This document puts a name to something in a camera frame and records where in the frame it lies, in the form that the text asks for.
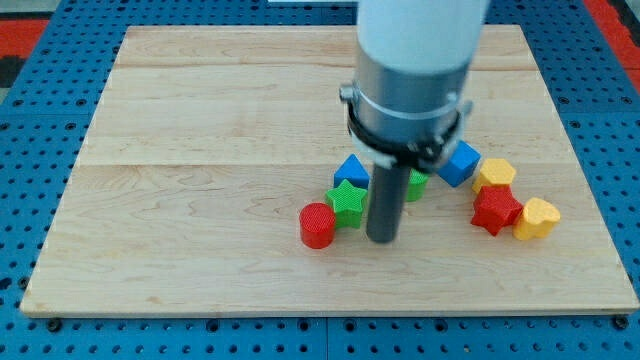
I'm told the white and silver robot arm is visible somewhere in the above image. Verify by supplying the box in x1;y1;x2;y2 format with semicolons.
340;0;489;173

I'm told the green star block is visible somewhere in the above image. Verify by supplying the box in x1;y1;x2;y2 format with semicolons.
325;180;368;229

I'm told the green circle block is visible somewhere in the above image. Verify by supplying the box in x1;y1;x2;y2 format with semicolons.
405;169;430;202

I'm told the red star block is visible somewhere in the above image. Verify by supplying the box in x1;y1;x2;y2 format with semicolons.
471;186;523;236

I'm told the yellow heart block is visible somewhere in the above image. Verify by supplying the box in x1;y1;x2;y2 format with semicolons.
512;197;561;241

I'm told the blue triangle block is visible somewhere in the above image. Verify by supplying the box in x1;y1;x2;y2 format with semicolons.
333;154;370;189

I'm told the red cylinder block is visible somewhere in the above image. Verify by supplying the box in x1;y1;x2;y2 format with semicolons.
299;202;336;249

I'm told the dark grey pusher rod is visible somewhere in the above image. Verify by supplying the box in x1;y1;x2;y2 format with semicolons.
366;165;411;244

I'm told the light wooden board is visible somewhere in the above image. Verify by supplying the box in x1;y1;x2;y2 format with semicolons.
20;25;639;318

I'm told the blue cube block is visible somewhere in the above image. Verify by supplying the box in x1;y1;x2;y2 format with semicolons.
437;141;481;187

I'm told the yellow hexagon block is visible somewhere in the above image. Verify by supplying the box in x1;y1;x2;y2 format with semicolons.
472;158;517;194

